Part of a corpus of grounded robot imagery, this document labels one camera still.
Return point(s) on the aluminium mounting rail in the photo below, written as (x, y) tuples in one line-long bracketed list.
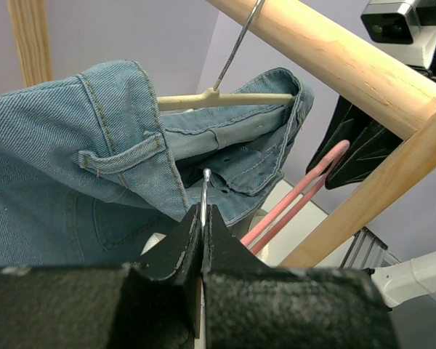
[(365, 251)]

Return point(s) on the pink hanger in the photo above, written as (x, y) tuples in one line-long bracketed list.
[(276, 214)]

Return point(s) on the blue denim garment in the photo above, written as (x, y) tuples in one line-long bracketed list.
[(90, 168)]

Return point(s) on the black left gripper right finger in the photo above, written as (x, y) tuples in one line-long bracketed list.
[(347, 310)]

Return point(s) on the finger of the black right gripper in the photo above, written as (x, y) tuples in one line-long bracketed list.
[(370, 144), (343, 126)]

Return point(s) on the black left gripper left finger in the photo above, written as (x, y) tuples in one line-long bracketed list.
[(154, 302)]

